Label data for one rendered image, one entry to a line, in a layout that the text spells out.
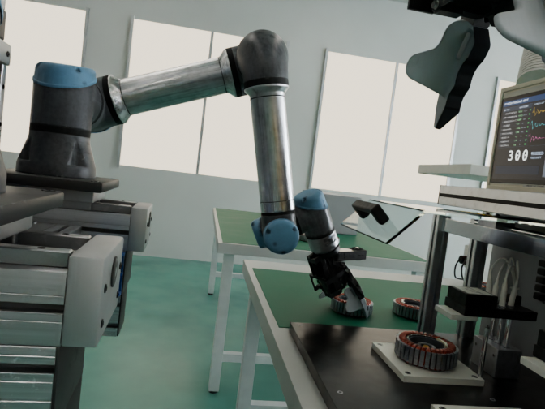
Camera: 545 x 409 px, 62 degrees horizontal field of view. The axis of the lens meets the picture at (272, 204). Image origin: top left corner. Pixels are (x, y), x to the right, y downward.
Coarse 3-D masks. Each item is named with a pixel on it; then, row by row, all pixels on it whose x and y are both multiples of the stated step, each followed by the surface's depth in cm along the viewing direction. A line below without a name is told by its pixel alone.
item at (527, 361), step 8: (544, 336) 63; (536, 344) 64; (544, 344) 62; (536, 352) 64; (544, 352) 62; (520, 360) 63; (528, 360) 62; (536, 360) 62; (544, 360) 62; (536, 368) 60; (544, 368) 60; (544, 376) 59
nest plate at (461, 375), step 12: (372, 348) 90; (384, 348) 88; (384, 360) 84; (396, 360) 82; (396, 372) 79; (408, 372) 77; (420, 372) 78; (432, 372) 79; (444, 372) 79; (456, 372) 80; (468, 372) 81; (444, 384) 77; (456, 384) 78; (468, 384) 78; (480, 384) 78
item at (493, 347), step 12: (480, 336) 89; (480, 348) 88; (492, 348) 84; (504, 348) 84; (516, 348) 84; (492, 360) 84; (504, 360) 83; (516, 360) 83; (492, 372) 83; (504, 372) 83; (516, 372) 83
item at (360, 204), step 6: (354, 204) 85; (360, 204) 82; (366, 204) 80; (372, 204) 78; (378, 204) 76; (360, 210) 83; (366, 210) 79; (372, 210) 76; (378, 210) 76; (360, 216) 86; (366, 216) 85; (378, 216) 76; (384, 216) 76; (378, 222) 77; (384, 222) 76
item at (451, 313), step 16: (448, 288) 87; (464, 288) 86; (448, 304) 87; (464, 304) 82; (480, 304) 82; (496, 304) 82; (464, 320) 82; (512, 320) 84; (528, 320) 83; (496, 336) 86
